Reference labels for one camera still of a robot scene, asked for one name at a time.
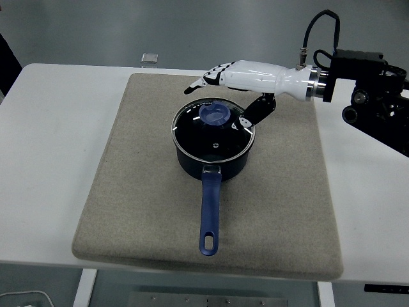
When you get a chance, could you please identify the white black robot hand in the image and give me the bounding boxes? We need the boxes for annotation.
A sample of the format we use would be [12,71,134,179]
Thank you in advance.
[183,60,313,131]

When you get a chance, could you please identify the glass lid with blue knob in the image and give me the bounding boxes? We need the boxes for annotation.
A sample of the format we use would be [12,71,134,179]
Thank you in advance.
[171,98,256,161]

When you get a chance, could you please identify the beige fabric mat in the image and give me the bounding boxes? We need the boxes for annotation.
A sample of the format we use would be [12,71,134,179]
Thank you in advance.
[71,72,344,282]

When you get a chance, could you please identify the white table leg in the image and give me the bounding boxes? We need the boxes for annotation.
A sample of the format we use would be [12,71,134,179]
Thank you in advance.
[72,268,98,307]
[316,281,336,307]

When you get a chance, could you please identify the grey metal plate with screws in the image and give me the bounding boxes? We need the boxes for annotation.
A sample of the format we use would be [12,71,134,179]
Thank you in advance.
[127,291,288,307]

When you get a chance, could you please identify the black table control panel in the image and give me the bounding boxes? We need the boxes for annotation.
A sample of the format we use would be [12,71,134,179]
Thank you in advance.
[364,283,409,294]

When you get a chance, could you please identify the person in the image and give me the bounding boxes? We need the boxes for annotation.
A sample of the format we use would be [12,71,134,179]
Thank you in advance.
[0,31,23,97]

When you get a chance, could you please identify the white rounded object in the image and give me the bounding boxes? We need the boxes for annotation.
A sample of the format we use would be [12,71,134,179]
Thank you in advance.
[0,290,52,307]

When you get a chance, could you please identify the dark pot with blue handle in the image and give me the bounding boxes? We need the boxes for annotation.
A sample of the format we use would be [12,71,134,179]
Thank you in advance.
[174,134,255,256]

